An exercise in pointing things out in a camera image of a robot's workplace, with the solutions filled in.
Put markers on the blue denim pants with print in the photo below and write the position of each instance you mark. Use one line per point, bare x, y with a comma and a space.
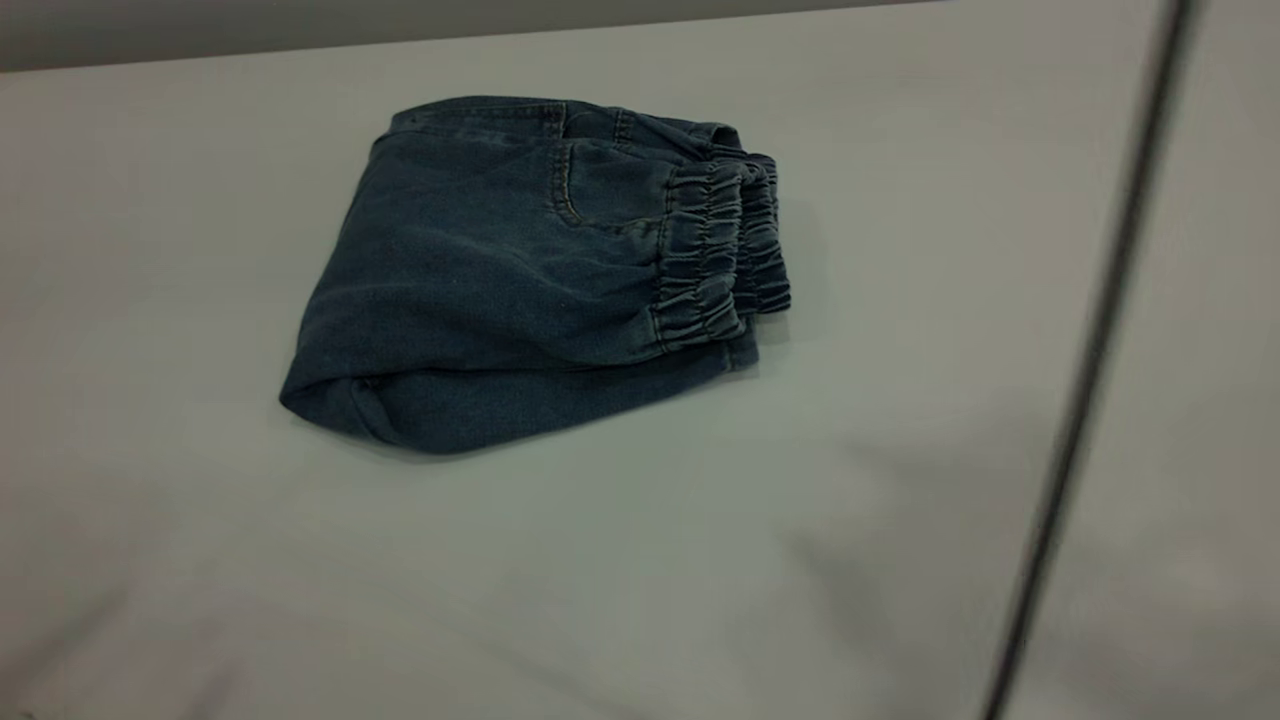
520, 280

